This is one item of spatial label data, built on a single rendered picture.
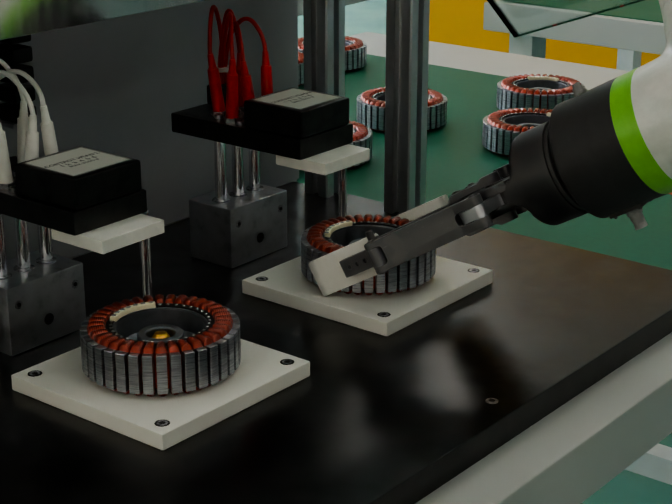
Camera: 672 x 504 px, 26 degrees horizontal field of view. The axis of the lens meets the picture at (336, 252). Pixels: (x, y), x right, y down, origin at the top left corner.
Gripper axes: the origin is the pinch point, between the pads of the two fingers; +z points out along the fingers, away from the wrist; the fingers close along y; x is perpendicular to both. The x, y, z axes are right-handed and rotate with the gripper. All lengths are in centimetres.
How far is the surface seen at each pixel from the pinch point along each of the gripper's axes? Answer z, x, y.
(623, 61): 93, 1, 282
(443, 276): -3.5, -4.5, 2.9
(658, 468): 33, -53, 91
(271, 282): 6.4, 1.2, -5.7
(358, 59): 43, 20, 79
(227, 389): -1.3, -3.2, -24.6
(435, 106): 20, 9, 55
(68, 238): 4.6, 10.9, -26.2
